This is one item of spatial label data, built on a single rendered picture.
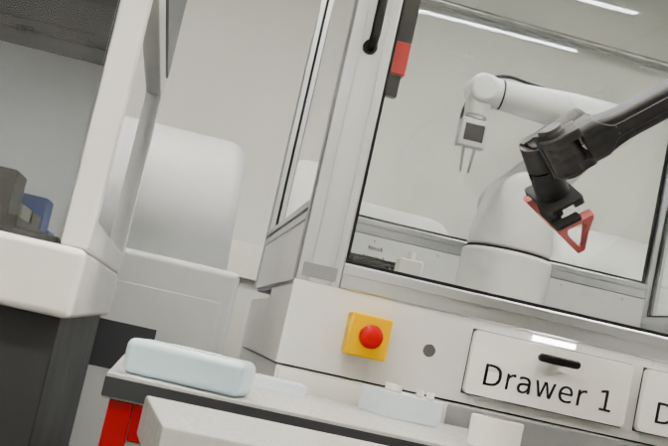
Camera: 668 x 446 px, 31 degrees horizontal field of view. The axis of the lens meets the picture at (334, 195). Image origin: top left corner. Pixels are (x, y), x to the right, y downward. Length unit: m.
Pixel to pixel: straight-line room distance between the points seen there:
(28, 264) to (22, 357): 0.15
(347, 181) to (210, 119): 3.25
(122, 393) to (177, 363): 0.08
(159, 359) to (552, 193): 0.80
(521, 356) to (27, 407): 0.83
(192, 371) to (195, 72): 3.92
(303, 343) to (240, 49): 3.41
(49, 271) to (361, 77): 0.66
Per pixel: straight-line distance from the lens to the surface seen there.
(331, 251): 2.07
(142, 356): 1.49
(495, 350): 2.11
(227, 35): 5.38
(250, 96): 5.34
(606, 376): 2.17
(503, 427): 1.60
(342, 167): 2.08
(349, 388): 2.08
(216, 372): 1.47
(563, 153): 1.91
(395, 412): 1.84
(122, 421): 1.46
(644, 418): 2.20
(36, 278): 1.81
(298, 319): 2.06
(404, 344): 2.09
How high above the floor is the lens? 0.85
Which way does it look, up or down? 7 degrees up
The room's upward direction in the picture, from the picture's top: 13 degrees clockwise
